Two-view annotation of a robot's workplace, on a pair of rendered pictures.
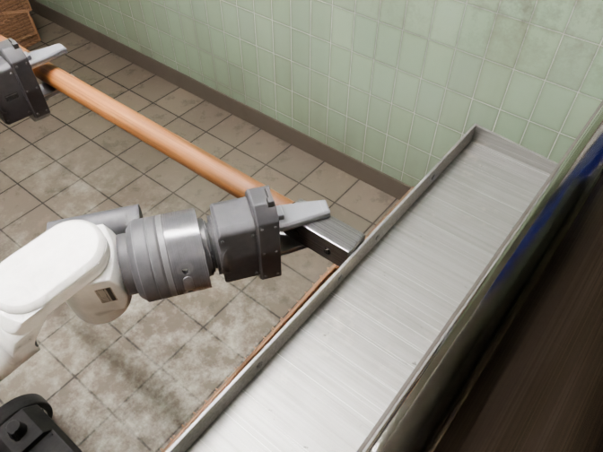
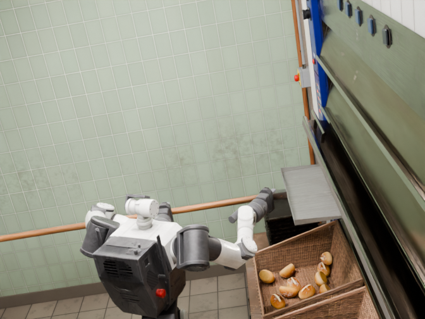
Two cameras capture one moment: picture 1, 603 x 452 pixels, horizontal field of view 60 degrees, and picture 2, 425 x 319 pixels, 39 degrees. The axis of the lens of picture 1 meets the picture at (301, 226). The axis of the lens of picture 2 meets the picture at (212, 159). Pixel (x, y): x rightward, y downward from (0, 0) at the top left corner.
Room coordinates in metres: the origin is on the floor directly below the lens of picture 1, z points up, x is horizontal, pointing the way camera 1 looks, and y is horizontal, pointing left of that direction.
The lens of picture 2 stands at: (-1.51, 1.60, 2.45)
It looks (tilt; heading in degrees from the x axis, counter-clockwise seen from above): 22 degrees down; 325
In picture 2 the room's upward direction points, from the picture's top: 11 degrees counter-clockwise
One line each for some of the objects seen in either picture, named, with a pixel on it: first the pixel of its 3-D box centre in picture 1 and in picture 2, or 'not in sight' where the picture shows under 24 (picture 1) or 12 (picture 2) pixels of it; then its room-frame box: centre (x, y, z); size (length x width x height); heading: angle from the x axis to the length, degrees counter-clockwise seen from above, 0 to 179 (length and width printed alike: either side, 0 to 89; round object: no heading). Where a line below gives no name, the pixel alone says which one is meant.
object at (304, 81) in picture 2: not in sight; (305, 76); (0.92, -0.84, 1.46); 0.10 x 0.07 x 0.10; 142
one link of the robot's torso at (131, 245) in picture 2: not in sight; (145, 265); (0.28, 0.76, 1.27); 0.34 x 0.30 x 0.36; 25
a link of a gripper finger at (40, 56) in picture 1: (43, 52); not in sight; (0.70, 0.38, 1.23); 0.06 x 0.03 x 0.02; 134
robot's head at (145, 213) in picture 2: not in sight; (143, 210); (0.30, 0.70, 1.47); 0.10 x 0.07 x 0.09; 25
